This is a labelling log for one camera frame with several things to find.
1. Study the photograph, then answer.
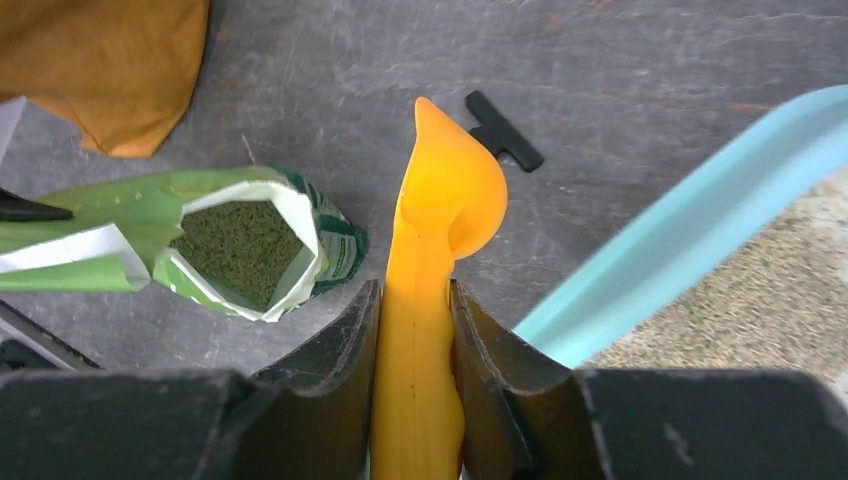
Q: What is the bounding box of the yellow plastic scoop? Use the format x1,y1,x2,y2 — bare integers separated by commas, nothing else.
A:
370,98,508,479

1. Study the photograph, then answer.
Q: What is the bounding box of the green litter bag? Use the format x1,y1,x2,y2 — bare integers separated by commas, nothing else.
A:
1,165,368,322

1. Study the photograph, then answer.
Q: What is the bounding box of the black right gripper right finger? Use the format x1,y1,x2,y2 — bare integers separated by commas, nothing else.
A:
450,282,847,479

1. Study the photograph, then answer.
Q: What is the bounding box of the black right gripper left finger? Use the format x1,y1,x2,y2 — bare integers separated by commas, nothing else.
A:
1,280,382,479

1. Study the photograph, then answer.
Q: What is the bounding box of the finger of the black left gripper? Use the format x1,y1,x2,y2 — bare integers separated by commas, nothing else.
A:
0,189,74,222

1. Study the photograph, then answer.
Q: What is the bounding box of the brown paper grocery bag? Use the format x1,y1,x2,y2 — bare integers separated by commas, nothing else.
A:
1,0,210,158

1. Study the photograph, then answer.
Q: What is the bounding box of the black bag clip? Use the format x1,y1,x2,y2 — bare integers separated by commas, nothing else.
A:
464,90,545,173

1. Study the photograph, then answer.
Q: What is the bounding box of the teal litter box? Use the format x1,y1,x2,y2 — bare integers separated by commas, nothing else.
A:
514,85,847,368

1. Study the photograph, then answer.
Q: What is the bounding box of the grey litter pile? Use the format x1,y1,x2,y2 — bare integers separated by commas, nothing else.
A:
590,168,847,398

